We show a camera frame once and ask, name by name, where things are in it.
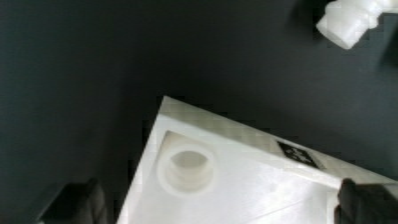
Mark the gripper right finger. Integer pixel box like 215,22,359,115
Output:
334,179,398,224

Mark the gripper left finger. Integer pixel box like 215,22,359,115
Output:
37,179,110,224

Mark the white leg far left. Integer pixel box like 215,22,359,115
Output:
316,0,398,50

